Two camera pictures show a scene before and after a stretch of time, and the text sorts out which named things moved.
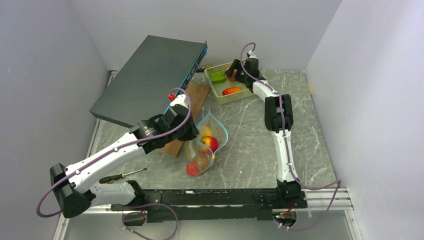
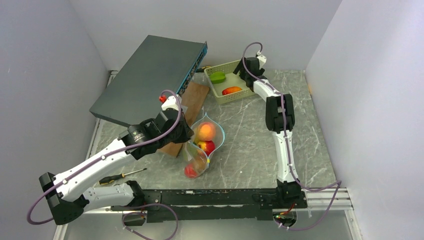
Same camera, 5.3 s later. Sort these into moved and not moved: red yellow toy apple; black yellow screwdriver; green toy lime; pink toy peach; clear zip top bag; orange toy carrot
Moved: red yellow toy apple; pink toy peach
Not moved: orange toy carrot; clear zip top bag; green toy lime; black yellow screwdriver
